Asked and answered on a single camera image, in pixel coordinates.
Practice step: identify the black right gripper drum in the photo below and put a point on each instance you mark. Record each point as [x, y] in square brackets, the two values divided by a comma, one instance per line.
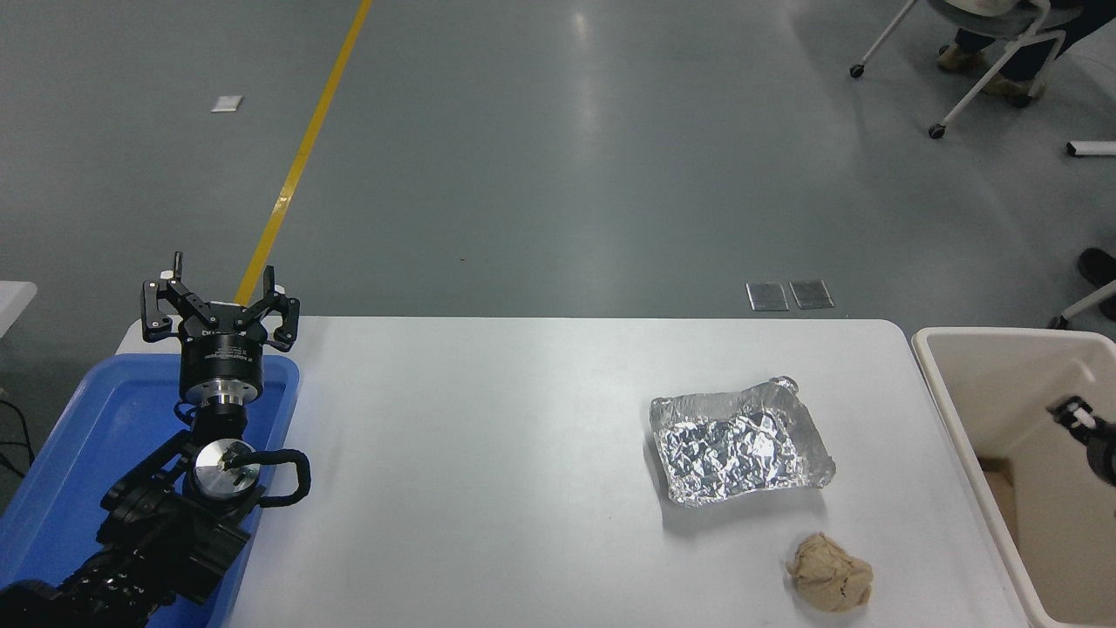
[1105, 453]

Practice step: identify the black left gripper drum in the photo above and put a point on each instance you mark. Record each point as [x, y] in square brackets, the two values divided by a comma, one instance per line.
[223, 362]

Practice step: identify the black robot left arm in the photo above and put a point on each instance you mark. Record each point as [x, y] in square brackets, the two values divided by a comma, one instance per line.
[166, 541]

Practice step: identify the large pale bin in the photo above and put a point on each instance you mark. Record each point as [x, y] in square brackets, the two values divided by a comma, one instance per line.
[1003, 392]

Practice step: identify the brown cardboard piece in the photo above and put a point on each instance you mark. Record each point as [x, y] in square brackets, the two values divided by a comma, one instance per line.
[1001, 488]

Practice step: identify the white chair base leg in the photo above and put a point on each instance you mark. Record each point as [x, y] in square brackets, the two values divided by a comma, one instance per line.
[1085, 307]

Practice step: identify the blue plastic tray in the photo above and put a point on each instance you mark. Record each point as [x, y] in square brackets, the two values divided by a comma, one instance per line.
[96, 427]

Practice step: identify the white side table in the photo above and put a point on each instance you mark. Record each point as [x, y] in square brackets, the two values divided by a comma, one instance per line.
[13, 305]

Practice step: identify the person's dark shoe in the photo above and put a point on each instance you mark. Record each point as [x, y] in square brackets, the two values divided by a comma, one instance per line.
[1098, 266]

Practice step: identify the white bar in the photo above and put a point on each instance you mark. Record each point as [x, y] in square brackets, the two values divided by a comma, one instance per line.
[1092, 148]

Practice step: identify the metal floor plate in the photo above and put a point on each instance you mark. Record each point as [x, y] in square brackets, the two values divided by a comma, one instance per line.
[767, 296]
[811, 293]

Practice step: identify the crumpled tan paper ball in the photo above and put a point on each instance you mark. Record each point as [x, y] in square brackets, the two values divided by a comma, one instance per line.
[828, 574]

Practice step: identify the crumpled foil tray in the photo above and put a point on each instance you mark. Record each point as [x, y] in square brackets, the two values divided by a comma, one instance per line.
[732, 445]

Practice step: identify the seated person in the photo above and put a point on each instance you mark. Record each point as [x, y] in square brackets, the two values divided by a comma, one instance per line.
[1033, 57]

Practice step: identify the white-framed wheeled chair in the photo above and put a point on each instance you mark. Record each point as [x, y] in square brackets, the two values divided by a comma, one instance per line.
[1003, 52]

